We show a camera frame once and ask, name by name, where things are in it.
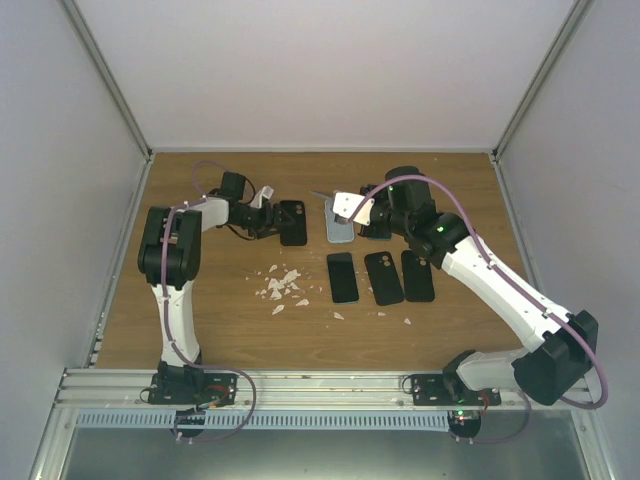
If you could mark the white debris pile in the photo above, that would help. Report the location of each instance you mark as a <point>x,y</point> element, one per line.
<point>294,282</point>

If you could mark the right aluminium frame post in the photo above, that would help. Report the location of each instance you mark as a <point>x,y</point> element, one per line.
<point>563,37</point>

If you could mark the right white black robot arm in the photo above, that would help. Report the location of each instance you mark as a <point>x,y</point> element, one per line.
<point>558,347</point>

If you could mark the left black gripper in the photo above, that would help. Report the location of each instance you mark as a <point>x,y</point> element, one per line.
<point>270,223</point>

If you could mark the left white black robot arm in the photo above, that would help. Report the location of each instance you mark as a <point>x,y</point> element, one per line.
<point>170,255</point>

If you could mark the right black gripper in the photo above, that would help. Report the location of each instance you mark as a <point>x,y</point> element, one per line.
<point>366,189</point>

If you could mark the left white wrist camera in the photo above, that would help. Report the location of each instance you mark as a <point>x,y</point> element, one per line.
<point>262,197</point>

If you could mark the black phone case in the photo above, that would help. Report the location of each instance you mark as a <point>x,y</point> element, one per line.
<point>293,230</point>
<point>384,279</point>
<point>417,278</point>

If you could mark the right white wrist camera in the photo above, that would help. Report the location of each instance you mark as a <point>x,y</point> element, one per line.
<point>353,207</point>

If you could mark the light blue phone case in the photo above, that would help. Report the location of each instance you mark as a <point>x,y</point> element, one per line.
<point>336,232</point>

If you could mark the left aluminium frame post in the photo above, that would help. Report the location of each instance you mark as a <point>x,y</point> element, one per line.
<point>82,29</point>

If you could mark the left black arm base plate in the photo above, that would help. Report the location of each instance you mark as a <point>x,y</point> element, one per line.
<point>193,388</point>

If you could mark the aluminium front rail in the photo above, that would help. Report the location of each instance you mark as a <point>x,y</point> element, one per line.
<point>276,389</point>

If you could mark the slotted grey cable duct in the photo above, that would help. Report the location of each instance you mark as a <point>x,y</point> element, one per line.
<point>268,420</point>

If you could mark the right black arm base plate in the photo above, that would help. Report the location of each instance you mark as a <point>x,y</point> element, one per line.
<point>439,389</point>

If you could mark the aluminium frame post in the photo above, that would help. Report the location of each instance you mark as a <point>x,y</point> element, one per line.
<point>563,37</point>
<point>82,29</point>

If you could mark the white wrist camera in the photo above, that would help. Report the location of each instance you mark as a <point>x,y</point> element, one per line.
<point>353,207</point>
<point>262,197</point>

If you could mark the black phone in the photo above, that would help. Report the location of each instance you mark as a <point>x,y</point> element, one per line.
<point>380,236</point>
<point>321,194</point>

